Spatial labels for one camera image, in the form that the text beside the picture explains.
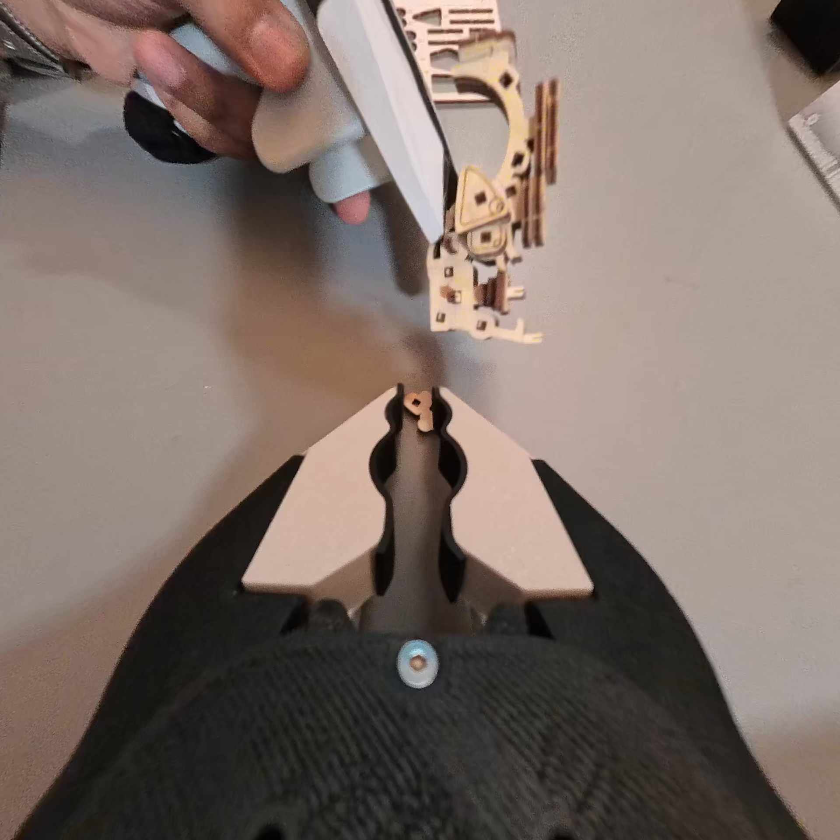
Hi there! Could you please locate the layered wooden puzzle model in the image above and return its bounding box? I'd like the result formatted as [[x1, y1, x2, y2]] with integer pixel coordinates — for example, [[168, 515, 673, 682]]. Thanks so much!
[[428, 29, 560, 347]]

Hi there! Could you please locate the grey desk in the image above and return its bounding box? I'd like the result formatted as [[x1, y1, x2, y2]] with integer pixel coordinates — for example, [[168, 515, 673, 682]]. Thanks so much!
[[0, 0, 840, 840]]

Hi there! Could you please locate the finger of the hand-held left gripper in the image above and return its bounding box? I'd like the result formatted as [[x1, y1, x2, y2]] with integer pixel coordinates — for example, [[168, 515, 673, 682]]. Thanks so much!
[[316, 0, 462, 244]]

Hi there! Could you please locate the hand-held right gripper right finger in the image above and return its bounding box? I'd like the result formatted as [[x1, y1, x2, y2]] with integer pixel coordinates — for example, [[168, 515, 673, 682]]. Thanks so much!
[[430, 386, 595, 624]]

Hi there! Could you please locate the wooden cut-out puzzle sheet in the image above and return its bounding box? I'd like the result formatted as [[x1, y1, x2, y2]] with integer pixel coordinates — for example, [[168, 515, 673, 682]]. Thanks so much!
[[392, 0, 506, 67]]

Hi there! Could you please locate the silver wristwatch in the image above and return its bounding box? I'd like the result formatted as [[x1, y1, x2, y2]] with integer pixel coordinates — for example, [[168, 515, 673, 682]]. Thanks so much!
[[0, 0, 73, 80]]

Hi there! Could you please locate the puzzle instruction booklet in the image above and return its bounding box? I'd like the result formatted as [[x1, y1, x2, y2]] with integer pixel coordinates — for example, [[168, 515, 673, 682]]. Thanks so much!
[[787, 98, 840, 212]]

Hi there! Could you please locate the person's left hand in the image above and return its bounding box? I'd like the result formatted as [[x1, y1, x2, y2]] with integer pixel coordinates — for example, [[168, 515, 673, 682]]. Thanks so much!
[[62, 0, 373, 227]]

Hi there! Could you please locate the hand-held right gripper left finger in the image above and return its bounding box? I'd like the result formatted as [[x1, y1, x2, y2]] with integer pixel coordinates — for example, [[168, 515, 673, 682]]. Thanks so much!
[[241, 384, 403, 624]]

